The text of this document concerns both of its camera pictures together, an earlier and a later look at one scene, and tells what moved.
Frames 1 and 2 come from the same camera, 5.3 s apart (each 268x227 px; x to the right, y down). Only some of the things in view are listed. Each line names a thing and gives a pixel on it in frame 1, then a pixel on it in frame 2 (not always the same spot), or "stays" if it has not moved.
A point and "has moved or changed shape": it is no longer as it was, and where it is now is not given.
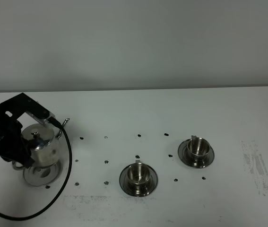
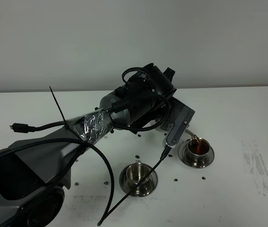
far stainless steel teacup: [199, 149] stays
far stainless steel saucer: [183, 155] stays
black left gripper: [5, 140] to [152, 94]
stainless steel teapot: [44, 143] has moved or changed shape
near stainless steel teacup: [138, 174] stays
